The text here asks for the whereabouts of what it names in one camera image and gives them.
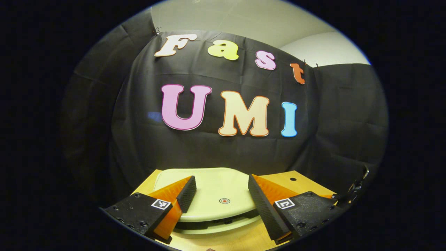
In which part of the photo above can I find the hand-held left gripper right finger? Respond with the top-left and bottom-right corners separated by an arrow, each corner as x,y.
248,174 -> 344,244

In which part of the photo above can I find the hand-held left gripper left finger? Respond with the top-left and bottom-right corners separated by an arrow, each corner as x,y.
103,175 -> 197,244

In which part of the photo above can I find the green desktop garbage bin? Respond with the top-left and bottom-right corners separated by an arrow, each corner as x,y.
153,167 -> 265,235

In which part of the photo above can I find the wooden desktop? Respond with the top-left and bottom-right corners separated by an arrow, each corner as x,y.
131,170 -> 337,251

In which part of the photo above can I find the black backdrop cloth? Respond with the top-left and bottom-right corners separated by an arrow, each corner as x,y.
59,17 -> 389,204

